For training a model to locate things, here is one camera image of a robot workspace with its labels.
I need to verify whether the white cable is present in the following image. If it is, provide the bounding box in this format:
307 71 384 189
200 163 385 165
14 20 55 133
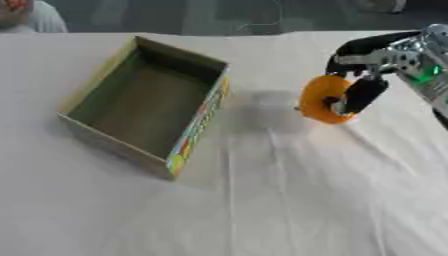
234 0 286 34

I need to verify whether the person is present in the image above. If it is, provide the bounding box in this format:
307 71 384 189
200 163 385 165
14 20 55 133
0 0 70 34

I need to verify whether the orange ring toy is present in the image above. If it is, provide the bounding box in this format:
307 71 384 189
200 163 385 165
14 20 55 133
297 74 361 125

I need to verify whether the open cardboard box green inside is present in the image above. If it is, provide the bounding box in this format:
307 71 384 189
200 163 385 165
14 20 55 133
56 35 231 181

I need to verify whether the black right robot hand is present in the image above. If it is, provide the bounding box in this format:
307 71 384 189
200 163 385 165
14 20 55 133
323 30 424 116

